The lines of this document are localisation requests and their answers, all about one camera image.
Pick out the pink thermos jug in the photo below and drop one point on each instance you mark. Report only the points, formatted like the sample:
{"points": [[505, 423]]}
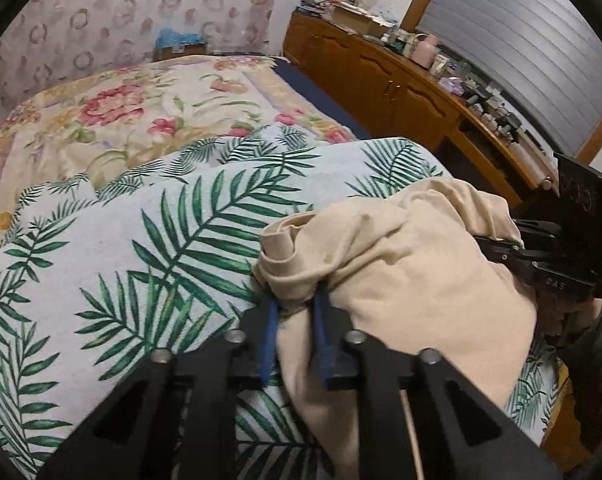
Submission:
{"points": [[423, 52]]}

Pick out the person's right hand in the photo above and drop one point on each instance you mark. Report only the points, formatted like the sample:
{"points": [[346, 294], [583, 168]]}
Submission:
{"points": [[556, 317]]}

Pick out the wooden cabinet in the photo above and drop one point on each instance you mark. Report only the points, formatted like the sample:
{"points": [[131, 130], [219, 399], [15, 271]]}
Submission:
{"points": [[361, 60]]}

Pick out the beige printed t-shirt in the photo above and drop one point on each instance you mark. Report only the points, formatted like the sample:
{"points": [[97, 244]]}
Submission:
{"points": [[406, 270]]}

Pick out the blue bag on box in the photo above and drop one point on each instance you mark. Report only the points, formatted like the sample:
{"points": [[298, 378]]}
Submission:
{"points": [[178, 47]]}

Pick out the open cardboard box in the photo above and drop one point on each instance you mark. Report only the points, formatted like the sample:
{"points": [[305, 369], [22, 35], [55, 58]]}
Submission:
{"points": [[353, 17]]}

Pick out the floral bedspread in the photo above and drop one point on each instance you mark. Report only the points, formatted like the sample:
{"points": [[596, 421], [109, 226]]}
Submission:
{"points": [[131, 105]]}

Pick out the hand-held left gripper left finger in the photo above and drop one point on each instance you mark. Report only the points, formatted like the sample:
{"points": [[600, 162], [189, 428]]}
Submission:
{"points": [[268, 347]]}

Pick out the small purple object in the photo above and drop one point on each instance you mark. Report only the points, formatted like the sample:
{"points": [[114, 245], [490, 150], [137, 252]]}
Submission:
{"points": [[451, 86]]}

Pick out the leaf-print blanket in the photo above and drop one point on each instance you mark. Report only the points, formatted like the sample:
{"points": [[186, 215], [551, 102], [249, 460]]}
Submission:
{"points": [[131, 240]]}

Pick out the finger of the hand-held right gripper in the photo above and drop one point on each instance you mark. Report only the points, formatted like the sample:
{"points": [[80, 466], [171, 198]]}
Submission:
{"points": [[501, 251]]}

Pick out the circle-patterned wall curtain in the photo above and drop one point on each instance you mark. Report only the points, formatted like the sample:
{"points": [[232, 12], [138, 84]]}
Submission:
{"points": [[106, 10]]}

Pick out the grey window blind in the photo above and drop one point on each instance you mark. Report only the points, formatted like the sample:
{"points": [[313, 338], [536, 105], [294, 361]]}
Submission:
{"points": [[521, 50]]}

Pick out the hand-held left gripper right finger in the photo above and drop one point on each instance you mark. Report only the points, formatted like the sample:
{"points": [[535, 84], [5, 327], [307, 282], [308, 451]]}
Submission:
{"points": [[323, 347]]}

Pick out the white cup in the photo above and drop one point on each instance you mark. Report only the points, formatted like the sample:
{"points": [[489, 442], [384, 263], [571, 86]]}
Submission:
{"points": [[439, 66]]}

